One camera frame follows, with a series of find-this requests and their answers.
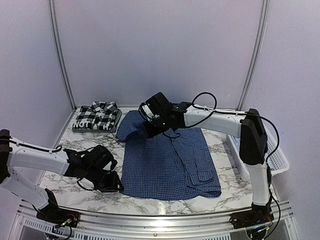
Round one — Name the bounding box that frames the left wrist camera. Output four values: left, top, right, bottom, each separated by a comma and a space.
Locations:
88, 145, 118, 171

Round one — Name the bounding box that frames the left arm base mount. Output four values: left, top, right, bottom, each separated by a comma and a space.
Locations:
36, 188, 80, 228

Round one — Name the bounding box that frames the black white plaid folded shirt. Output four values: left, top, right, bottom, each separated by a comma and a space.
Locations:
72, 101, 122, 133

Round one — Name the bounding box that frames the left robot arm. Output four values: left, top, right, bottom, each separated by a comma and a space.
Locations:
0, 129, 124, 223

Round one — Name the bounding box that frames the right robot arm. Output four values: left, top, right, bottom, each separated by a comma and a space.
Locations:
139, 100, 272, 224

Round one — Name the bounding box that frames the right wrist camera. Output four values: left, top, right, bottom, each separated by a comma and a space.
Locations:
139, 92, 174, 122

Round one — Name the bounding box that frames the right aluminium corner post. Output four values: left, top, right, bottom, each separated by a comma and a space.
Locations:
236, 0, 270, 110

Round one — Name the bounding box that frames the left aluminium corner post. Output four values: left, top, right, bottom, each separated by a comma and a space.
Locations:
47, 0, 77, 111

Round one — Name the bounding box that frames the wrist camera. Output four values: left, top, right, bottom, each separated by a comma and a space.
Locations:
139, 92, 174, 122
88, 145, 118, 171

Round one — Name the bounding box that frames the white plastic laundry basket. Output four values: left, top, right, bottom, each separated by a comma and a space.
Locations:
226, 127, 290, 182

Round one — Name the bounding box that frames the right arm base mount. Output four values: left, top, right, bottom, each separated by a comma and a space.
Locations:
229, 195, 275, 229

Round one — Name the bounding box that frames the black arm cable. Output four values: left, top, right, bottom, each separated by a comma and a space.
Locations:
162, 91, 281, 163
9, 139, 101, 192

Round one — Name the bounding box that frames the blue checked long sleeve shirt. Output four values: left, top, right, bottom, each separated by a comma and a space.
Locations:
116, 110, 222, 201

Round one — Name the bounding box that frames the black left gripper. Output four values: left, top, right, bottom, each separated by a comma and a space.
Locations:
85, 166, 124, 193

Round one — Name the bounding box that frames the aluminium corner post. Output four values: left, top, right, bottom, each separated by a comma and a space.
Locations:
47, 0, 77, 111
236, 0, 270, 110

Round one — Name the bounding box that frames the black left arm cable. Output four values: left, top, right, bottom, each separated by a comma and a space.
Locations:
9, 139, 101, 192

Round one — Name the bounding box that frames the aluminium front rail frame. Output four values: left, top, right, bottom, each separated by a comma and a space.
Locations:
9, 197, 301, 240

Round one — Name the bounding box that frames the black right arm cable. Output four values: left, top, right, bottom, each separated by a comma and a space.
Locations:
162, 91, 281, 163

